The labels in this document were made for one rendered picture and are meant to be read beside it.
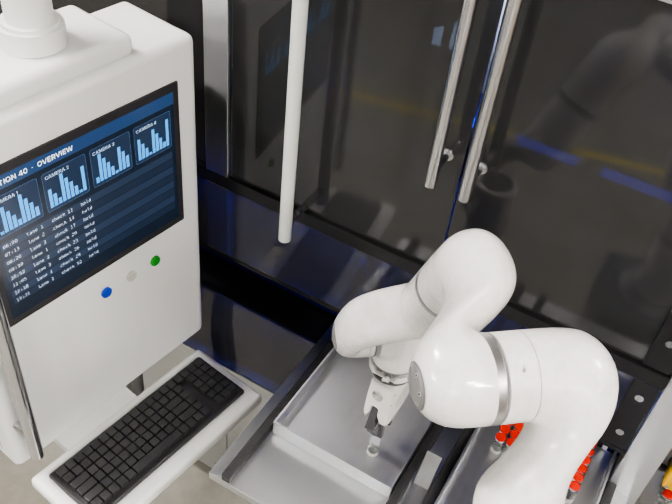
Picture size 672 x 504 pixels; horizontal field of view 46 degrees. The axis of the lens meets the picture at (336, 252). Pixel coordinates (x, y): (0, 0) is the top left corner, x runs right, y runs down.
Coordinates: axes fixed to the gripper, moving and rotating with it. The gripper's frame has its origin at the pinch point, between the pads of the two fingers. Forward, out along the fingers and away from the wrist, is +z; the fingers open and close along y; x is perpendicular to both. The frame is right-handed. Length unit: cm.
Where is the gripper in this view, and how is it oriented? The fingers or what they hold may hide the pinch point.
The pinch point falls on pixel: (380, 421)
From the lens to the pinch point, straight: 150.2
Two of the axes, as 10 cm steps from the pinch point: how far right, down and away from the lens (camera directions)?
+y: 5.1, -5.3, 6.8
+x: -8.6, -4.0, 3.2
